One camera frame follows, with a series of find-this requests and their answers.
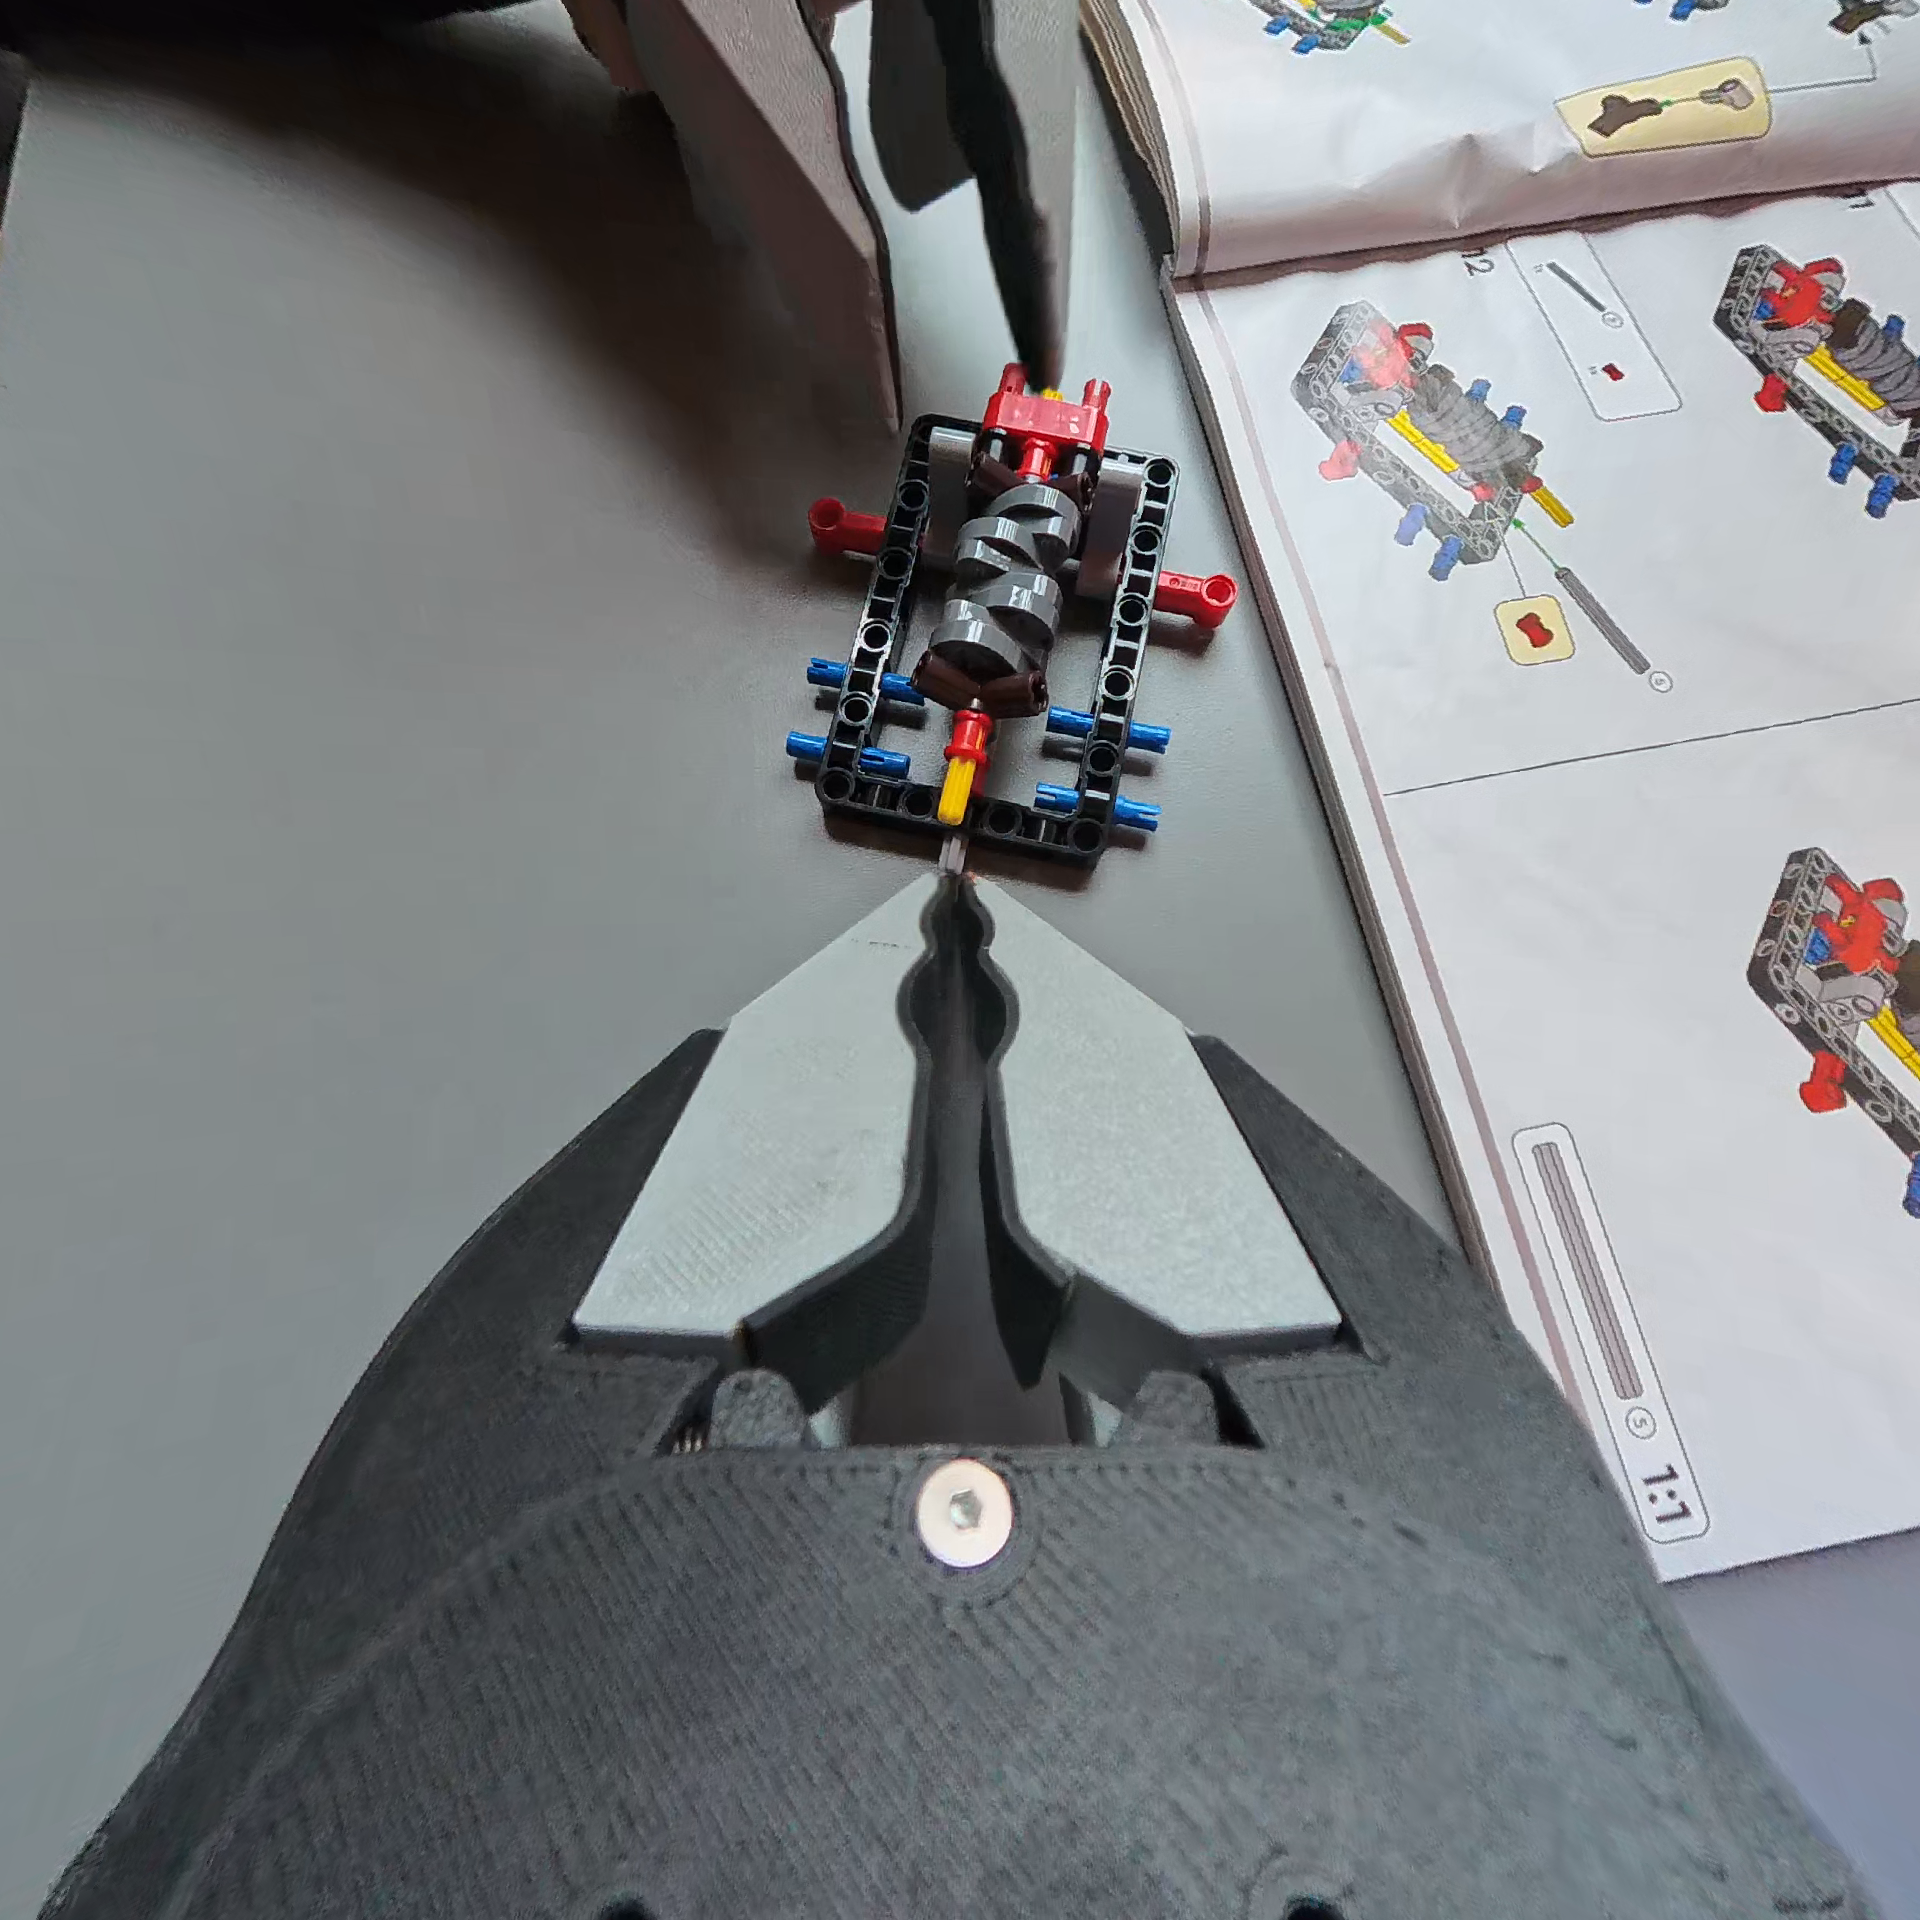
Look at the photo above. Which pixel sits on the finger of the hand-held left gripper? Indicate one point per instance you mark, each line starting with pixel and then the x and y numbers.
pixel 749 118
pixel 1035 118

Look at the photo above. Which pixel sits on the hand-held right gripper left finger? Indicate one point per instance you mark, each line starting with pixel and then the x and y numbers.
pixel 766 1169

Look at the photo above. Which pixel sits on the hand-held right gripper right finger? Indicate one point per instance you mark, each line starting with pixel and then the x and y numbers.
pixel 1138 1185

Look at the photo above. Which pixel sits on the black lego frame assembly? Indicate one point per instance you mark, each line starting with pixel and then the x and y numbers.
pixel 1007 525

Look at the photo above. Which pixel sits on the lego instruction booklet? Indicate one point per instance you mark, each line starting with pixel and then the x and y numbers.
pixel 1648 899

